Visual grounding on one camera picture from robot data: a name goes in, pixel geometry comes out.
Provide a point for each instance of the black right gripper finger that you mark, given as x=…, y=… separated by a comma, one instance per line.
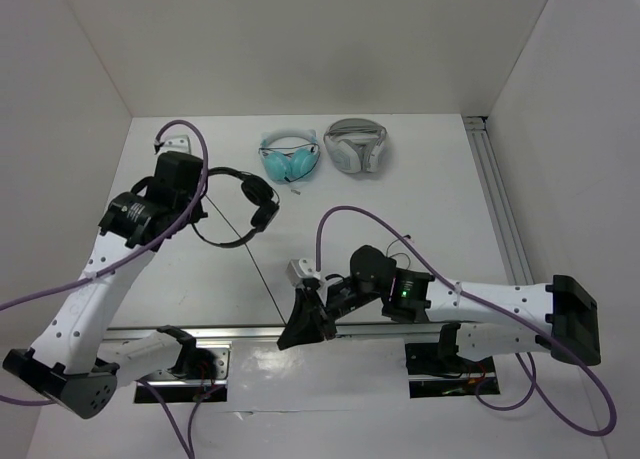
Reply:
x=307, y=307
x=299, y=334

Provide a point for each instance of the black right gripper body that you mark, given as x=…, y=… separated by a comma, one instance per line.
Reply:
x=343, y=296

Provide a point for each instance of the grey white headphones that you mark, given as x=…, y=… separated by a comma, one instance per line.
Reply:
x=356, y=145

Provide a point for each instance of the aluminium rail right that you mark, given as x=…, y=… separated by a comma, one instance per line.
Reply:
x=502, y=217

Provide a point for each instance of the aluminium rail front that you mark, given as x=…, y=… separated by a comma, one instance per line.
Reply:
x=271, y=333

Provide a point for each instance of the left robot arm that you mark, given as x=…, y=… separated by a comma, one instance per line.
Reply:
x=67, y=363

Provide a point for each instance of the teal headphones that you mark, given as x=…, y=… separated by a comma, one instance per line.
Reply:
x=289, y=164

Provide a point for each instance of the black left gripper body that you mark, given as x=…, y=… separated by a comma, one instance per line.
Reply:
x=182, y=206

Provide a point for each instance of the aluminium rail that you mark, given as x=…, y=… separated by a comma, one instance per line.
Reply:
x=502, y=217
x=271, y=333

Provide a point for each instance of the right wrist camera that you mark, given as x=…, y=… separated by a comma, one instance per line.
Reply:
x=302, y=269

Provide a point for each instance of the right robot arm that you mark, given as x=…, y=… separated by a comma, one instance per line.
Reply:
x=476, y=320

